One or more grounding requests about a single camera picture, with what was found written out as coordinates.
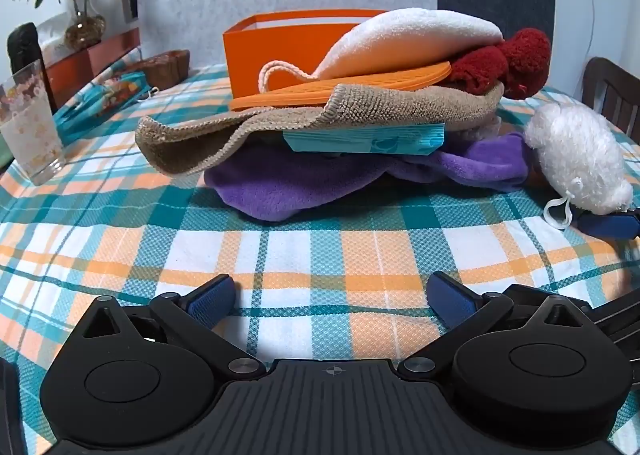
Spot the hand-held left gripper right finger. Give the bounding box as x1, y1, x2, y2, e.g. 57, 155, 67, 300
397, 271, 597, 381

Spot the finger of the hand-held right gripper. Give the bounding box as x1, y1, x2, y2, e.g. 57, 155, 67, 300
570, 208, 640, 241

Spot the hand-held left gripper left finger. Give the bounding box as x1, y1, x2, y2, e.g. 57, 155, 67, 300
75, 273, 267, 381

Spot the white fluffy bath pouf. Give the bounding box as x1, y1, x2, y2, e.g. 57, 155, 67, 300
522, 102, 635, 231

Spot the purple fleece cloth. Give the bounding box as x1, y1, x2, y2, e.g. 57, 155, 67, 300
204, 131, 537, 223

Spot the beige woven towel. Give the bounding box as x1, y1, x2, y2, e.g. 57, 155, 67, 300
135, 81, 506, 177

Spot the red plush cloth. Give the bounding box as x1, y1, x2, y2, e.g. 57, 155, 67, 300
444, 28, 552, 101

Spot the orange silicone mat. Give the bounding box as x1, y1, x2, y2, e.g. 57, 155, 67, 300
230, 60, 453, 112

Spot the orange storage box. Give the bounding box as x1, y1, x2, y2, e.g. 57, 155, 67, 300
222, 8, 388, 101

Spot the white plush towel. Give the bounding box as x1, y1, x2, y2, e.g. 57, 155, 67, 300
258, 8, 505, 95

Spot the plaid tablecloth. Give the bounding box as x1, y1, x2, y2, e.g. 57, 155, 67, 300
0, 62, 640, 455

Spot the dark wooden chair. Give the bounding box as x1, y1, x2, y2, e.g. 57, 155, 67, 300
581, 56, 640, 146

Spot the teal tissue packet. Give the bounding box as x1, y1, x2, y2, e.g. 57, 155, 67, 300
282, 121, 447, 157

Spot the teal folded fabric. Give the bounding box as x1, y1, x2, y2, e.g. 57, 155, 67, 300
52, 58, 151, 143

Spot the brown wooden basket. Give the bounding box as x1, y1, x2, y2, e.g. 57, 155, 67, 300
125, 49, 192, 90

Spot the patterned drinking glass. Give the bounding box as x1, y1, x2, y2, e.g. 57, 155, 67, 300
0, 59, 67, 187

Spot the orange-brown cabinet box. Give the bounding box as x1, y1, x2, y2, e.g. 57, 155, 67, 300
44, 28, 142, 107

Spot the black bottle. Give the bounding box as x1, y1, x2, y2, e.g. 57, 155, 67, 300
7, 22, 46, 73

